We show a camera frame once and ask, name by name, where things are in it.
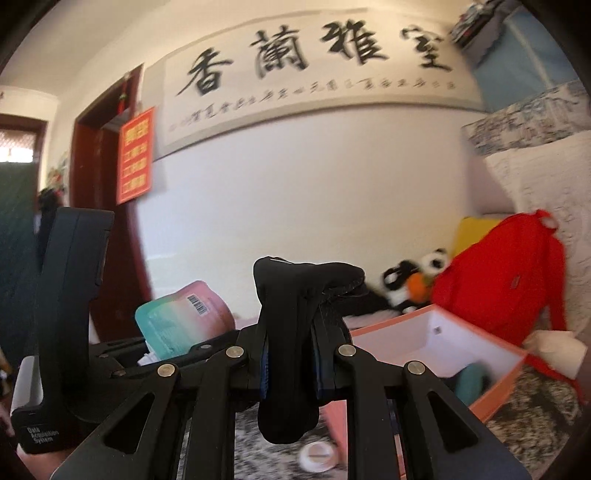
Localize red backpack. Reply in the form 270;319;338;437
431;209;583;407

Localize black cloth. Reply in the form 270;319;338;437
344;288;394;319

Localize red wall poster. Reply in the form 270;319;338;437
115;107;156;206

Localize black and white printed blanket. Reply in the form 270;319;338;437
180;364;583;480

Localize yellow cushion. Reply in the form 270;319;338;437
450;217;504;260

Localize panda plush toy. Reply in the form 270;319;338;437
381;248;451;315

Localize orange cardboard box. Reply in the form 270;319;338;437
323;303;528;464

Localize white quilt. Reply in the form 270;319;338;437
482;131;591;334

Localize teal item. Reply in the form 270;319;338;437
450;363;493;408

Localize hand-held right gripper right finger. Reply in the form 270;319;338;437
313;318;533;480

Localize hanging clothes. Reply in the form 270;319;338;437
39;152;71;219

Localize dark patterned bundle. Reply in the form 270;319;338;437
450;0;514;49

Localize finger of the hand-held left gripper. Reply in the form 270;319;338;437
178;323;257;365
89;336;160;377

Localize person's left hand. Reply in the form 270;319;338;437
0;399;72;480

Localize black sock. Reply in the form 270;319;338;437
253;256;369;445

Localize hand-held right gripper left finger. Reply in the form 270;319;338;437
48;344;278;480

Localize pink and teal packet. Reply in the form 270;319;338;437
135;280;237;361

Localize white cloth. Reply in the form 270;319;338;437
522;330;590;382

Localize dark red door frame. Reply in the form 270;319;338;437
69;65;156;343

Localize small white round lid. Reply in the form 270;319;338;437
298;440;341;473

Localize green door curtain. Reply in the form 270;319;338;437
0;159;47;345

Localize red knot ornament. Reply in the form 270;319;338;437
117;73;133;116

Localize blue fabric wardrobe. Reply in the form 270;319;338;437
471;9;570;114

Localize calligraphy wall scroll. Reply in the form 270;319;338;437
152;7;486;163

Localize folded patterned blanket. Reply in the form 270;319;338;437
462;78;591;158

